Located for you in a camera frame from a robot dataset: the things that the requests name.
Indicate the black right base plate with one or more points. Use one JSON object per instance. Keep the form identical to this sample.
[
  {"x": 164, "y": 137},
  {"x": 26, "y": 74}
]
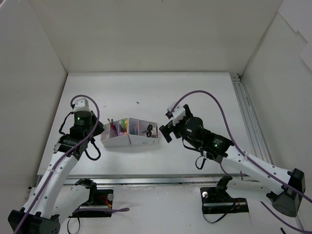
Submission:
[{"x": 216, "y": 204}]

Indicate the aluminium front rail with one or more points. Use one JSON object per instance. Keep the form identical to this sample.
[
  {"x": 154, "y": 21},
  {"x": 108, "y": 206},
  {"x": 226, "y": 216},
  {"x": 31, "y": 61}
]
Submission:
[{"x": 144, "y": 180}]

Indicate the white divided organizer box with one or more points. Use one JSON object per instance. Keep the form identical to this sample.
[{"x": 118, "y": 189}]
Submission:
[
  {"x": 110, "y": 139},
  {"x": 141, "y": 139}
]

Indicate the pink white mini stapler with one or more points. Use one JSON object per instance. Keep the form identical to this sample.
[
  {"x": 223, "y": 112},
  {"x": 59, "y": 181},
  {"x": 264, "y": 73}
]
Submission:
[{"x": 154, "y": 134}]

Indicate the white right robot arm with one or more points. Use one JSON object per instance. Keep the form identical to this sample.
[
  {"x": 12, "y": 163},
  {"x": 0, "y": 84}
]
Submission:
[{"x": 281, "y": 188}]

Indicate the white divided organizer left box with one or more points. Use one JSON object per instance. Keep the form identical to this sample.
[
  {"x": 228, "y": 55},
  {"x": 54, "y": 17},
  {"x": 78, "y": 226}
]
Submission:
[{"x": 110, "y": 139}]

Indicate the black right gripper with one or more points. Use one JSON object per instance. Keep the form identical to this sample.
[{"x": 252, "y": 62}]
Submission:
[{"x": 169, "y": 131}]

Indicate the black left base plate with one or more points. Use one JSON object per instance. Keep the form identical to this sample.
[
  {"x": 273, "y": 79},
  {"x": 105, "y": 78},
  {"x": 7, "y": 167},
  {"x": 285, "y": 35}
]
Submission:
[{"x": 102, "y": 200}]

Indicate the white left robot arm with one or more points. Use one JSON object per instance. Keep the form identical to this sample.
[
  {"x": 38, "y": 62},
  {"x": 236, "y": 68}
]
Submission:
[{"x": 45, "y": 210}]

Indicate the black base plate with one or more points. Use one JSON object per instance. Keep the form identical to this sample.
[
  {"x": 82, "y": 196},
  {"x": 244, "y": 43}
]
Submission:
[
  {"x": 216, "y": 204},
  {"x": 102, "y": 200}
]

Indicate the aluminium rail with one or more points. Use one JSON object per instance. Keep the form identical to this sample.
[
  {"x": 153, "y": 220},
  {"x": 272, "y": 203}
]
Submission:
[
  {"x": 251, "y": 124},
  {"x": 144, "y": 180}
]

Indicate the red gel pen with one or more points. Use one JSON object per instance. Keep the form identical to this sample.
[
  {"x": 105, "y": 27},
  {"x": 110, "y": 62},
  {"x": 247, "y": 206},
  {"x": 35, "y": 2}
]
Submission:
[{"x": 112, "y": 126}]

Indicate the white divided organizer right box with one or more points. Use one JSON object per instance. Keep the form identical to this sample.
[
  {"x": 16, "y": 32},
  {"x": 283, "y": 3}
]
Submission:
[{"x": 141, "y": 139}]

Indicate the aluminium right side rail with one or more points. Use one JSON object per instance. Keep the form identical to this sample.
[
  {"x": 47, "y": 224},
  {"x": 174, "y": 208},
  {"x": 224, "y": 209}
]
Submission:
[{"x": 251, "y": 124}]

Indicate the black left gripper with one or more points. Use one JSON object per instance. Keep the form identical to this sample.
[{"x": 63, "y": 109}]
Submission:
[{"x": 98, "y": 127}]

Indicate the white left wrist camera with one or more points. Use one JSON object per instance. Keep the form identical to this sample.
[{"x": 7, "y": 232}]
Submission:
[{"x": 79, "y": 104}]

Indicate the blue gel pen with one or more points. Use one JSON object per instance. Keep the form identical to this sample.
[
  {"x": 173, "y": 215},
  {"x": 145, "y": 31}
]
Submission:
[{"x": 112, "y": 122}]

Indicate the black handled scissors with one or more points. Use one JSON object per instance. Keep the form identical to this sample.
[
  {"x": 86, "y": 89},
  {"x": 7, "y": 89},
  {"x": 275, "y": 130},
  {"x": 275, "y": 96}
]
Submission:
[{"x": 148, "y": 131}]

